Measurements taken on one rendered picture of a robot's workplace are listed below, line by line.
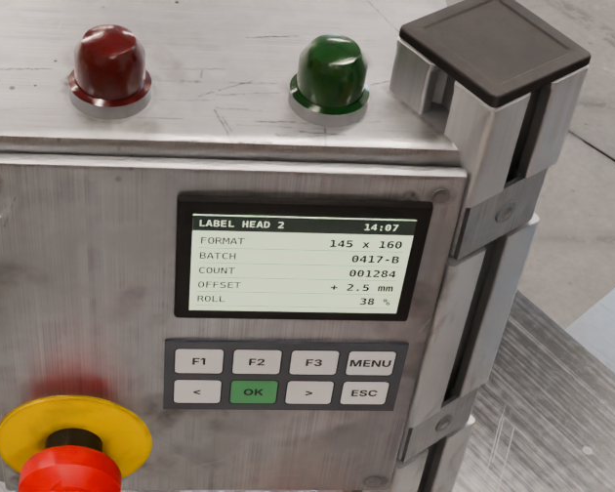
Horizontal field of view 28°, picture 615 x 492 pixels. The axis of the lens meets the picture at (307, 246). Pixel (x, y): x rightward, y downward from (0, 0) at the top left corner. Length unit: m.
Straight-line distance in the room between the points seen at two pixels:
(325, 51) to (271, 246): 0.07
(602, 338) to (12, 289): 0.90
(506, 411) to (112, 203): 0.81
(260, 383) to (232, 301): 0.05
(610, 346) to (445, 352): 0.79
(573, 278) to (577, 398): 1.33
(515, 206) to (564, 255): 2.13
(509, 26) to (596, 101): 2.57
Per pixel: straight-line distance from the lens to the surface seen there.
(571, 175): 2.74
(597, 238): 2.61
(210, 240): 0.40
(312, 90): 0.39
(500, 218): 0.42
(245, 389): 0.46
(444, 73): 0.40
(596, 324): 1.26
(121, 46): 0.38
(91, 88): 0.39
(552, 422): 1.17
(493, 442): 1.14
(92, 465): 0.46
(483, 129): 0.38
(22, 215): 0.40
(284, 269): 0.41
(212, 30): 0.43
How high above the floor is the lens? 1.72
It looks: 45 degrees down
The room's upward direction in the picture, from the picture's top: 8 degrees clockwise
